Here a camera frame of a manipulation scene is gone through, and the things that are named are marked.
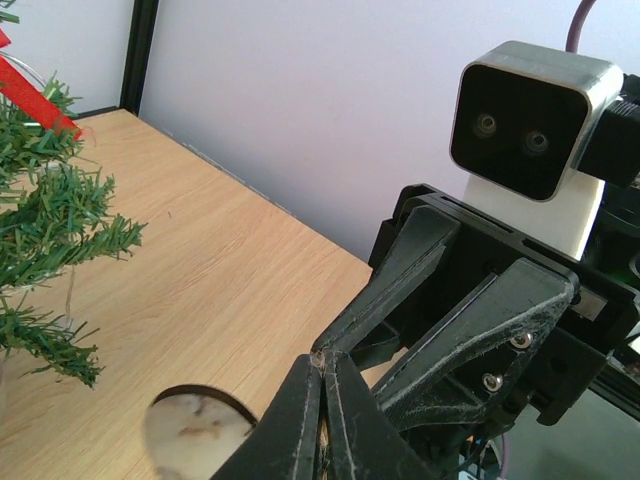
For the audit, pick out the wooden tree stump base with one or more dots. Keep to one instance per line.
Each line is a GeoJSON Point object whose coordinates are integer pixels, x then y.
{"type": "Point", "coordinates": [3, 389]}

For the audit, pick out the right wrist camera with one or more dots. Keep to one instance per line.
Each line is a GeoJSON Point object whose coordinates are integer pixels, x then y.
{"type": "Point", "coordinates": [541, 133]}

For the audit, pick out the wooden heart ornament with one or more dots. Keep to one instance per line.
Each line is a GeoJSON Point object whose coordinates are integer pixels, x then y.
{"type": "Point", "coordinates": [191, 430]}

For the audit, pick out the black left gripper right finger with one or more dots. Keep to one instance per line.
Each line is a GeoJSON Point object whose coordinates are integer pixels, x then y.
{"type": "Point", "coordinates": [363, 444]}

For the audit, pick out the small green christmas tree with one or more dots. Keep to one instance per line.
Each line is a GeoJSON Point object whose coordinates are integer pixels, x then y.
{"type": "Point", "coordinates": [54, 216]}

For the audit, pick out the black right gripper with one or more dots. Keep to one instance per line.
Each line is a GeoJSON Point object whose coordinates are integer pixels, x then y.
{"type": "Point", "coordinates": [492, 321]}

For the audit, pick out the red ribbon bow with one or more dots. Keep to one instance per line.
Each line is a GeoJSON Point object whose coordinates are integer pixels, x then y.
{"type": "Point", "coordinates": [31, 101]}

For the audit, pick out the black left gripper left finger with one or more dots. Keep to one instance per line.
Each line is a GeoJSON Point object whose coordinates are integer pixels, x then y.
{"type": "Point", "coordinates": [285, 442]}

